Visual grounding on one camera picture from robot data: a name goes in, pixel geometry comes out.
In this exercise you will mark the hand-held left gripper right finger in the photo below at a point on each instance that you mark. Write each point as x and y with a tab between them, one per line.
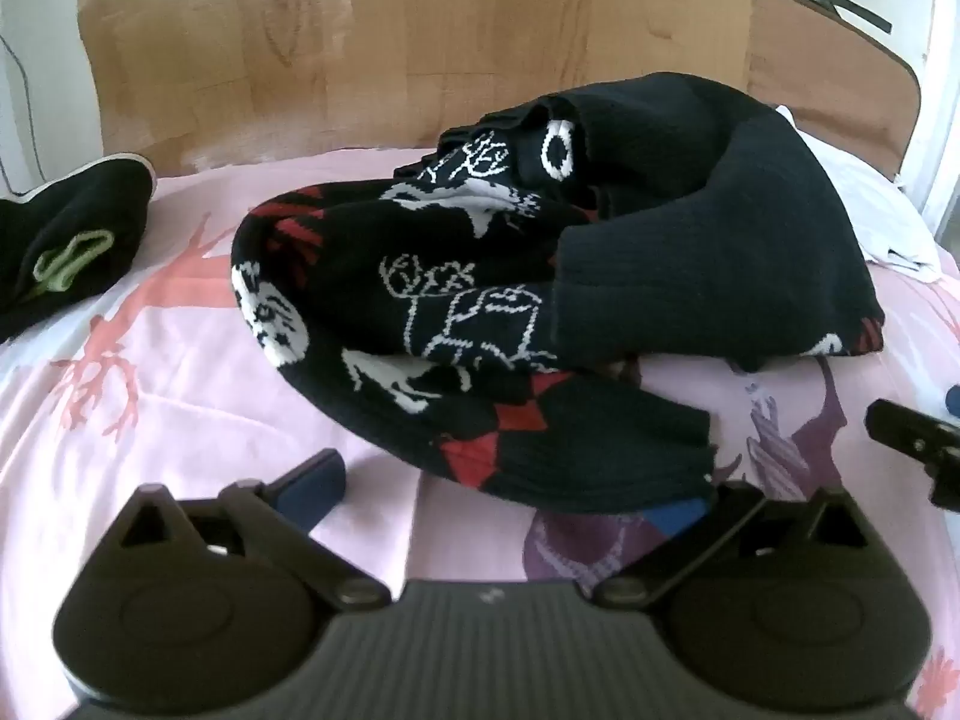
679	522

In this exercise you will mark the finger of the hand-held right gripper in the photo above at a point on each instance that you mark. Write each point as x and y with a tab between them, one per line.
954	399
911	439

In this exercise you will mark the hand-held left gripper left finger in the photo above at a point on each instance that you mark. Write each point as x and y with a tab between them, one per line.
315	489

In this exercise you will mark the black patterned knit sweater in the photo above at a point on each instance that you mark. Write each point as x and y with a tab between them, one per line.
675	240

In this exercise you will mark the pink printed bed sheet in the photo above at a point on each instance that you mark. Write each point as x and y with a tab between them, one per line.
187	390

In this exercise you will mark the white cloth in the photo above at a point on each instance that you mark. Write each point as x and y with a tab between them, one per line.
877	202

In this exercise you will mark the wooden board with rounded corner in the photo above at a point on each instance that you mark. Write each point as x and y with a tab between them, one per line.
832	67

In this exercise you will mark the black garment with green trim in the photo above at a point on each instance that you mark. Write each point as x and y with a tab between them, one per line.
67	217

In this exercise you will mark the wooden headboard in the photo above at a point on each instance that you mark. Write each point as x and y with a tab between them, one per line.
375	52

